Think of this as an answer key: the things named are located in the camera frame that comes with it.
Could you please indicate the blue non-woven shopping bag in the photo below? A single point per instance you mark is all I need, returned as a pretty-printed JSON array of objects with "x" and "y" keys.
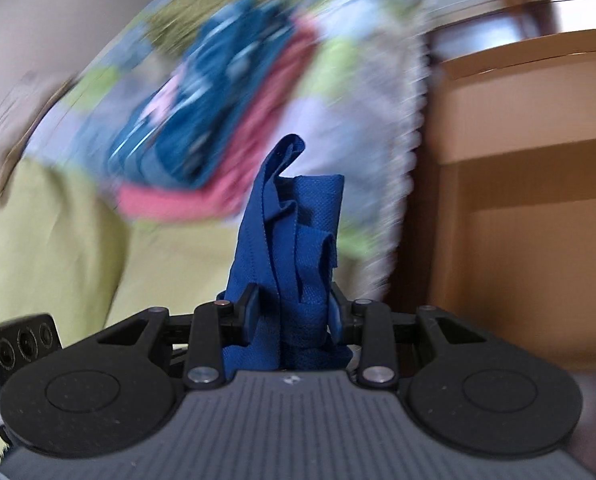
[{"x": 293, "y": 240}]

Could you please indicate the brown cardboard box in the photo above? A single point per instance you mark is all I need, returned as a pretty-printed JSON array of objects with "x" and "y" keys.
[{"x": 523, "y": 185}]

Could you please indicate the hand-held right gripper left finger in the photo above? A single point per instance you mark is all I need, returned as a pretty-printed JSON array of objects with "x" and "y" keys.
[{"x": 251, "y": 311}]

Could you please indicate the beige pillow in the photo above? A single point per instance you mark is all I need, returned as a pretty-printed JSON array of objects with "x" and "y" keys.
[{"x": 12, "y": 125}]

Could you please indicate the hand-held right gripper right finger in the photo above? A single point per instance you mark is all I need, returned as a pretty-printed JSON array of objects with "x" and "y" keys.
[{"x": 334, "y": 312}]

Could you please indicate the pink rolled towel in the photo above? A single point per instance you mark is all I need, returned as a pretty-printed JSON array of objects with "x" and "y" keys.
[{"x": 273, "y": 125}]

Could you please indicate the patchwork quilt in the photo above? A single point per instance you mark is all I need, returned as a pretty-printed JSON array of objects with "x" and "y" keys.
[{"x": 358, "y": 125}]

